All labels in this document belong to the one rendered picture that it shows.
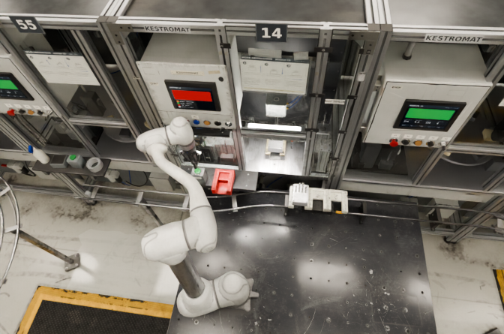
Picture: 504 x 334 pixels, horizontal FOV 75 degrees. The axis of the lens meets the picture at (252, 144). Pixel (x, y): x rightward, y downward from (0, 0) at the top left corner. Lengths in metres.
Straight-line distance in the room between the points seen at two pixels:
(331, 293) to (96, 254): 2.04
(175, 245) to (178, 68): 0.78
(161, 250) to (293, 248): 1.03
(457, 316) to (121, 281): 2.62
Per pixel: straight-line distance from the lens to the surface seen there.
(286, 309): 2.16
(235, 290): 1.91
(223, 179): 2.16
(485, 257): 3.39
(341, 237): 2.30
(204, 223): 1.46
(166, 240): 1.46
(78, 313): 3.23
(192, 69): 1.56
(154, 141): 1.74
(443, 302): 3.13
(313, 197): 2.18
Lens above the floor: 2.82
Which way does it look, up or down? 55 degrees down
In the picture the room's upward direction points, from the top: 6 degrees counter-clockwise
